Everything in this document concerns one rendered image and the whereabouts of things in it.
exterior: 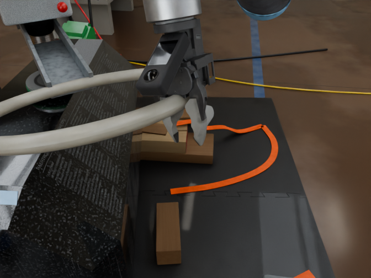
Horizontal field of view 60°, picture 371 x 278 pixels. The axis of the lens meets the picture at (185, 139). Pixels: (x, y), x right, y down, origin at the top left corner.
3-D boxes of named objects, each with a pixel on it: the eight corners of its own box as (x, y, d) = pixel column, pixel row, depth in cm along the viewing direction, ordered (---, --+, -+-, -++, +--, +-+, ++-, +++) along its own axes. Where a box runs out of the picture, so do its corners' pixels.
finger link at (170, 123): (190, 132, 64) (192, 89, 60) (174, 145, 60) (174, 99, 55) (177, 128, 66) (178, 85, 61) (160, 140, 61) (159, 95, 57)
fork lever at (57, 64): (4, 16, 130) (0, 4, 126) (54, 9, 137) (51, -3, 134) (37, 102, 84) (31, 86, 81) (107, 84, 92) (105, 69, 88)
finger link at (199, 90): (214, 116, 54) (199, 65, 52) (210, 119, 53) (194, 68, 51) (191, 119, 57) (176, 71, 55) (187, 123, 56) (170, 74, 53)
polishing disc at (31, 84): (89, 69, 137) (89, 67, 136) (69, 95, 121) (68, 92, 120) (42, 67, 139) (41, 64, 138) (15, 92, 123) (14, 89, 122)
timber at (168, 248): (181, 263, 161) (180, 250, 154) (157, 265, 161) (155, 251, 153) (178, 215, 185) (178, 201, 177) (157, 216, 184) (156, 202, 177)
